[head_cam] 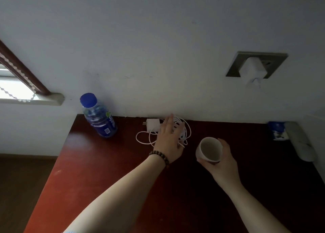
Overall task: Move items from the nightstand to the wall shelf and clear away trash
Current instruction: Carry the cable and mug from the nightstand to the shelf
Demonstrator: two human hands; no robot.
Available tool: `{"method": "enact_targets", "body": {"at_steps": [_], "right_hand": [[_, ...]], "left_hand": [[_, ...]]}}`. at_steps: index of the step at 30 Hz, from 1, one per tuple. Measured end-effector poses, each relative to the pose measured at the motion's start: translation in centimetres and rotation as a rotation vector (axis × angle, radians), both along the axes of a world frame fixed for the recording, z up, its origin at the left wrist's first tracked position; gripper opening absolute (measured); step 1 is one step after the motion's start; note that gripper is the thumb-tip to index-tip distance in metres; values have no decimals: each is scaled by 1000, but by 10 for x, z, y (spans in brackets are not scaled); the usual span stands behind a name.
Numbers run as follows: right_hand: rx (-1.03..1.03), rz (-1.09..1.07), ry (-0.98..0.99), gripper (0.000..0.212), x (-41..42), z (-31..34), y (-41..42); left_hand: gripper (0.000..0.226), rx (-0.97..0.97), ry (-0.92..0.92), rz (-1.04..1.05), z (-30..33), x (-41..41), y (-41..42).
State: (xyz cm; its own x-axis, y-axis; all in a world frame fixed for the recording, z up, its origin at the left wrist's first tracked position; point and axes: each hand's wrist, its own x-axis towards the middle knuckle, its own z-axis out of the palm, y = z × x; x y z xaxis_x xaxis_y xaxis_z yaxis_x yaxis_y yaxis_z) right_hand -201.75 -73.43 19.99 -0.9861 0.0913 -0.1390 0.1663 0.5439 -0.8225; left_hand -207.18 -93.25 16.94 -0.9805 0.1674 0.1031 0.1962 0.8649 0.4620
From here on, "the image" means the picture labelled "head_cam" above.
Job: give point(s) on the person's left hand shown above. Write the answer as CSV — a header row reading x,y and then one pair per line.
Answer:
x,y
168,144

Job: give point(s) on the person's right hand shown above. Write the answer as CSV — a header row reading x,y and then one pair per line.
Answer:
x,y
224,169

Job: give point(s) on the white charger adapter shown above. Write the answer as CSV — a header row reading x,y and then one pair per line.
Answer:
x,y
152,124

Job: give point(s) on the white mug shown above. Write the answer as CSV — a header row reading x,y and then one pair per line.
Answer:
x,y
209,149

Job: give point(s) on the blue tissue pack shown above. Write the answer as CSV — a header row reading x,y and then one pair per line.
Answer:
x,y
278,130

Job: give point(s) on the pale green glasses case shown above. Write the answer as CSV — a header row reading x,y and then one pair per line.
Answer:
x,y
302,144

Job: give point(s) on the person's left forearm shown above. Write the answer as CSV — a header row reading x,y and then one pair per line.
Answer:
x,y
119,202

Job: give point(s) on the person's right forearm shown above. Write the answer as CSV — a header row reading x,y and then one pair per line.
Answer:
x,y
254,210

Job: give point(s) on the red wooden desk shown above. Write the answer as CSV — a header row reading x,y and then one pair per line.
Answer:
x,y
89,177

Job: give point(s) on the blue capped water bottle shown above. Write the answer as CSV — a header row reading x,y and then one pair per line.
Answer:
x,y
100,118

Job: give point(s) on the white plugged charger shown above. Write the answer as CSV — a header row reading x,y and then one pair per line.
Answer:
x,y
252,69

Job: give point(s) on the white framed window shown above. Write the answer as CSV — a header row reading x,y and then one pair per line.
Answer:
x,y
15,88

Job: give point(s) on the grey wall socket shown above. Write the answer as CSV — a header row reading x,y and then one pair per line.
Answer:
x,y
237,65

